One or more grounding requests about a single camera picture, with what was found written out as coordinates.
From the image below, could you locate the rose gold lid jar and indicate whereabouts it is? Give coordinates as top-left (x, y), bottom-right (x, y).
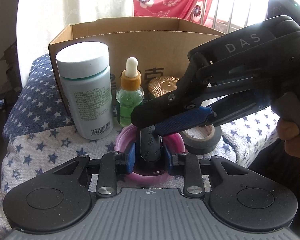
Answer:
top-left (148, 76), bottom-right (179, 99)

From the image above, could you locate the star pattern blanket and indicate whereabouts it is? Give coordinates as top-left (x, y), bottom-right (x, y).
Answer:
top-left (0, 53), bottom-right (281, 238)

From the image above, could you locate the black car key fob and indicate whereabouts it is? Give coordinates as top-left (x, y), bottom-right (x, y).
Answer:
top-left (139, 126), bottom-right (162, 163)

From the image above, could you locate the person's right hand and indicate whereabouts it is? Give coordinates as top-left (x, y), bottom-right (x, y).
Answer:
top-left (276, 118), bottom-right (300, 158)

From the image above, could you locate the green dropper bottle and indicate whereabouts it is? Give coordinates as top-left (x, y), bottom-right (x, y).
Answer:
top-left (116, 57), bottom-right (144, 127)

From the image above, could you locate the black electrical tape roll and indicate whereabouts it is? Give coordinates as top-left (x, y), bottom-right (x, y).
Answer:
top-left (180, 125), bottom-right (222, 155)

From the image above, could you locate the white pill bottle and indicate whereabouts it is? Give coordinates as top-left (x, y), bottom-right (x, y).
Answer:
top-left (56, 42), bottom-right (113, 140)

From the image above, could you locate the white lace curtain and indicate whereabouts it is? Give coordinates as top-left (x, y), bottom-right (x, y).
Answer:
top-left (16, 0), bottom-right (134, 86)

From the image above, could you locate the metal railing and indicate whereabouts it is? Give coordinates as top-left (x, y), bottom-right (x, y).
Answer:
top-left (202, 0), bottom-right (300, 30)

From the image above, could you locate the pink plastic lid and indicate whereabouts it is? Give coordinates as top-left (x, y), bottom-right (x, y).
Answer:
top-left (114, 124), bottom-right (186, 183)

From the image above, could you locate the brown cardboard box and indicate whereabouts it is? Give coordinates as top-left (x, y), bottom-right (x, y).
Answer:
top-left (48, 17), bottom-right (223, 108)

